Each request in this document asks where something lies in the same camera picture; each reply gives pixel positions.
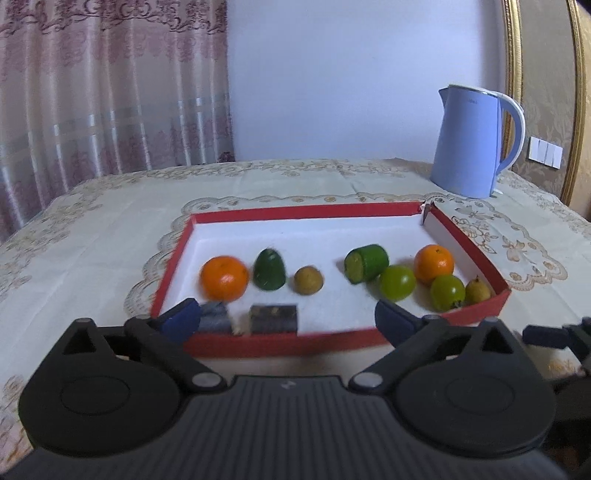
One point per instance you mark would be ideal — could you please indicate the small orange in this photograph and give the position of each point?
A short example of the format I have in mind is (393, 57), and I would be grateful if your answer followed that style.
(224, 279)

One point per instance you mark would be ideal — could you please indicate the dark green cucumber tip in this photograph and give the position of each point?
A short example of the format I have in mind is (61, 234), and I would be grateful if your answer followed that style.
(268, 272)

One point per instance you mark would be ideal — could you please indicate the red shallow cardboard tray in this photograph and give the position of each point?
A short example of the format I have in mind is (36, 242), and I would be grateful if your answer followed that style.
(300, 346)

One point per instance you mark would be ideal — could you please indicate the yellow longan with stem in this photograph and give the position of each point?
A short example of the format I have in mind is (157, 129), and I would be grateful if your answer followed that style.
(478, 291)

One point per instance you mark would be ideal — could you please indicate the light blue electric kettle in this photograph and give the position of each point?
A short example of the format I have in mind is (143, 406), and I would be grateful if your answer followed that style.
(466, 143)

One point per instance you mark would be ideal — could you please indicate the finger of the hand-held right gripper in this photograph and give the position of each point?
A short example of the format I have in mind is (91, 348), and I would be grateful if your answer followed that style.
(545, 336)

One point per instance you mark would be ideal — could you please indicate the green tomato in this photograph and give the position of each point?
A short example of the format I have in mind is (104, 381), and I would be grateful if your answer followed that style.
(397, 282)
(447, 291)

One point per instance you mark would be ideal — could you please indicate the small round yellow fruit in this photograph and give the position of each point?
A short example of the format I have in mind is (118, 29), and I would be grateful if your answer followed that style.
(308, 280)

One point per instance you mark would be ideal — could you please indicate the large orange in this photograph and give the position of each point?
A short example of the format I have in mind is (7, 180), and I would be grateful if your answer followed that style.
(434, 264)

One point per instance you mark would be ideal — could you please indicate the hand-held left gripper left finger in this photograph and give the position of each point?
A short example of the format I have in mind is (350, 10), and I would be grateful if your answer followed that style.
(182, 321)

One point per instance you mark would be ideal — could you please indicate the white wall switch panel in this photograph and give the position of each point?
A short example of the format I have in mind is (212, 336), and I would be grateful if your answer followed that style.
(545, 151)

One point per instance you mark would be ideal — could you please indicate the dark eggplant piece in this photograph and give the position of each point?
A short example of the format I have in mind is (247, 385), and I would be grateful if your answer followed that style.
(217, 318)
(272, 319)

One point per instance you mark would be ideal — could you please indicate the gold wall trim strip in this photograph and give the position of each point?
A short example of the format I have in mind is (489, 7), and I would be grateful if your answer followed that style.
(511, 46)
(576, 92)

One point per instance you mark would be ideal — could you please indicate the pink patterned curtain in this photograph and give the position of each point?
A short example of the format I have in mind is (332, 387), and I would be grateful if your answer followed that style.
(101, 92)

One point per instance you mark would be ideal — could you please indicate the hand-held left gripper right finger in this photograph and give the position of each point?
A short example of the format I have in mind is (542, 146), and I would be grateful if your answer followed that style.
(395, 323)

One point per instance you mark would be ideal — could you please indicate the green cucumber chunk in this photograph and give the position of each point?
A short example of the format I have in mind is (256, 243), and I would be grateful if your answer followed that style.
(369, 263)

